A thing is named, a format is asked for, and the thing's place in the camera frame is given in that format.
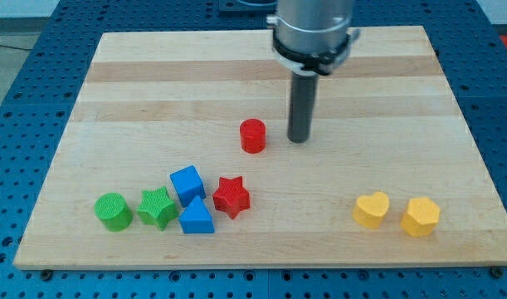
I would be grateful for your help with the red cylinder block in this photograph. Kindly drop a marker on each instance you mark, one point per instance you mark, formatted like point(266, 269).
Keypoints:
point(253, 136)

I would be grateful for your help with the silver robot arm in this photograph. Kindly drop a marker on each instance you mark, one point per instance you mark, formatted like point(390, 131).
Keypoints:
point(312, 37)

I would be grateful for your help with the blue cube block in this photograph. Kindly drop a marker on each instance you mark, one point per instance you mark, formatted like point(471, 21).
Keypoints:
point(188, 185)

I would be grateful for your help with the red star block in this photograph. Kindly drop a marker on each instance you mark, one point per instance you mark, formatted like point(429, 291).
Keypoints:
point(231, 197)

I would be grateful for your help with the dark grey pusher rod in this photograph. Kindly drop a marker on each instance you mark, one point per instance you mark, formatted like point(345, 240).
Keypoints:
point(301, 106)

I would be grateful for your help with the blue triangle block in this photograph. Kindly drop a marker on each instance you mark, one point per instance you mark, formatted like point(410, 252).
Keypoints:
point(196, 218)

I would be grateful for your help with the green star block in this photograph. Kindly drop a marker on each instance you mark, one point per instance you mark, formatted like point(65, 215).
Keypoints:
point(157, 208)

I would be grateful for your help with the yellow heart block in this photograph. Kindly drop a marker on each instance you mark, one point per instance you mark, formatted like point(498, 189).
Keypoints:
point(369, 211)

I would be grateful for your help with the green cylinder block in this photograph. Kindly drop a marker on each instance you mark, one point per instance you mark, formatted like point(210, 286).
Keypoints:
point(113, 212)

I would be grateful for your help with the yellow hexagon block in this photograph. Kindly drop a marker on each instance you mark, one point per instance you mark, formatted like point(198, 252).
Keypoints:
point(420, 217)

